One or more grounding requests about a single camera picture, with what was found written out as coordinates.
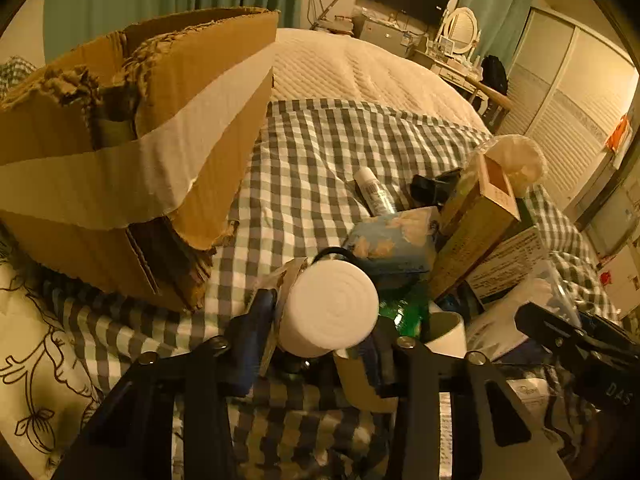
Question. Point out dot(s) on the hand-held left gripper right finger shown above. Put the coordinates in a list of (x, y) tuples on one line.
[(377, 365)]

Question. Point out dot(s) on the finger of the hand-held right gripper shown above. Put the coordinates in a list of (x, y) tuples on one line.
[(550, 330)]

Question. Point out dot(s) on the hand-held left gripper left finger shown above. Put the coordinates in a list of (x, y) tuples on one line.
[(255, 335)]

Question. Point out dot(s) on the white cotton roll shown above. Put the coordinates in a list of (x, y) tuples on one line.
[(325, 305)]

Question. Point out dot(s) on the brown cardboard box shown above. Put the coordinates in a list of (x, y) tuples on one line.
[(100, 185)]

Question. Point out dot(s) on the white plastic packet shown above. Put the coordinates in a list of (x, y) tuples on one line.
[(505, 315)]

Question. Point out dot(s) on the green plastic bottle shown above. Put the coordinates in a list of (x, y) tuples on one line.
[(407, 317)]

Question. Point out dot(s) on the white printed carton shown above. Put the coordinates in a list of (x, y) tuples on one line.
[(510, 265)]

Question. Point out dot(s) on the white cup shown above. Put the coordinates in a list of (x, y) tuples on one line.
[(447, 332)]

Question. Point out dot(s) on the blue tissue pack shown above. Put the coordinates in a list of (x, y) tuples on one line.
[(390, 240)]

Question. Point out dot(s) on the long yellow carton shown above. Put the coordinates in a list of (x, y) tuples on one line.
[(470, 230)]

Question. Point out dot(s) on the cream plastic bag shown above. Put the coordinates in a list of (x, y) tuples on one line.
[(520, 160)]

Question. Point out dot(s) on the white spray bottle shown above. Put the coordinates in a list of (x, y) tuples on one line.
[(372, 190)]

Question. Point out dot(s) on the black clip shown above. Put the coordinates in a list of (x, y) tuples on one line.
[(430, 187)]

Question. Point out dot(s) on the orange tag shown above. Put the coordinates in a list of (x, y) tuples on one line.
[(619, 135)]

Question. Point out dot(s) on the white floral duvet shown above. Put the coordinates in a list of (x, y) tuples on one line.
[(30, 340)]

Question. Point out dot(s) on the white louvred wardrobe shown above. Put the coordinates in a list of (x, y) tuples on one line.
[(570, 105)]

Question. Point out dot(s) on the black bag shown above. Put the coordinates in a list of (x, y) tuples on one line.
[(494, 75)]

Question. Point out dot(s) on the white dressing table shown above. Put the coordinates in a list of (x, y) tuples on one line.
[(460, 72)]

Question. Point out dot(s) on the white quilted bedspread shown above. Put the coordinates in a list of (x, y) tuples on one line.
[(360, 75)]

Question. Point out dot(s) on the oval white mirror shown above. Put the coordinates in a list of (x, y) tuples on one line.
[(462, 27)]

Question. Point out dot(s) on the narrow green curtain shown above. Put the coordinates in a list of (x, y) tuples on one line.
[(495, 10)]

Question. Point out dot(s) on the grey cabinet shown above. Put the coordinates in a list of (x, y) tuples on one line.
[(385, 35)]

